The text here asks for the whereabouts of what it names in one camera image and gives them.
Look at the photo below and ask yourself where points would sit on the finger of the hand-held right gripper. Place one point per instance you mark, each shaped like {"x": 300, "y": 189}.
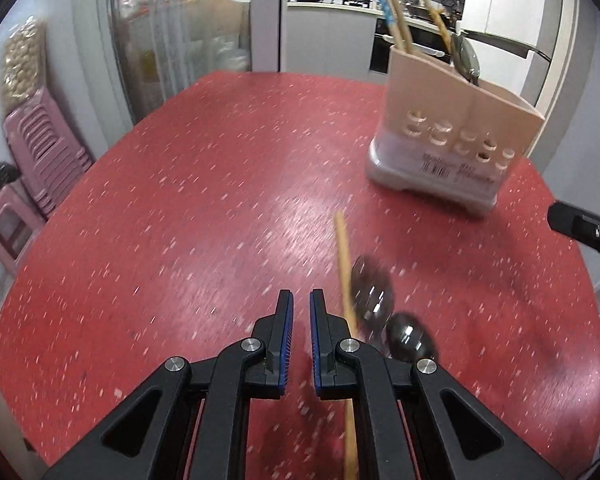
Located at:
{"x": 585, "y": 230}

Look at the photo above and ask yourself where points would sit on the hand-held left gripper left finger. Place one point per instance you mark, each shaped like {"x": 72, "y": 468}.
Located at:
{"x": 286, "y": 340}

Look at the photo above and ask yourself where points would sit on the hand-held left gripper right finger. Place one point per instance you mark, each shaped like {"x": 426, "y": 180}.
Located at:
{"x": 316, "y": 340}

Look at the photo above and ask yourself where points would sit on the metal spoon nearer holder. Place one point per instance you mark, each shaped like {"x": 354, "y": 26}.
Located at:
{"x": 372, "y": 290}

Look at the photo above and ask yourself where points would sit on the plain wooden chopstick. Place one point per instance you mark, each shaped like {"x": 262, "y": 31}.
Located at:
{"x": 398, "y": 10}
{"x": 344, "y": 255}
{"x": 437, "y": 22}

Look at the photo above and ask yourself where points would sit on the smoky clear plastic spoon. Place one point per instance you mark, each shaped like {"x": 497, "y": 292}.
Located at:
{"x": 410, "y": 337}

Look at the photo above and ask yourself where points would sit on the beige plastic utensil holder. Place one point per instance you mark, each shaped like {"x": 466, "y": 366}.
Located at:
{"x": 430, "y": 100}

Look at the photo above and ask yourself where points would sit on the metal spoon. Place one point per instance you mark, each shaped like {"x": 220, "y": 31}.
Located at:
{"x": 465, "y": 60}

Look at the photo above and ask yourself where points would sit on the black built-in oven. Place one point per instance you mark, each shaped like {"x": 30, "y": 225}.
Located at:
{"x": 380, "y": 55}

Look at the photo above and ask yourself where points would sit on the single pink plastic stool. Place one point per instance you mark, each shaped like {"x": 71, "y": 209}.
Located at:
{"x": 7, "y": 230}

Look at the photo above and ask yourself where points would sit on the stack of pink plastic stools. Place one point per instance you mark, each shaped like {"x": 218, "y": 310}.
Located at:
{"x": 45, "y": 150}

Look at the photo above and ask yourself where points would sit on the glass sliding door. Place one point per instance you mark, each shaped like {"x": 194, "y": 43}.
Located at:
{"x": 180, "y": 40}

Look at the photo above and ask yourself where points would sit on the clear bag of beige balls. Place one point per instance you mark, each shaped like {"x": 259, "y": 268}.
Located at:
{"x": 22, "y": 70}

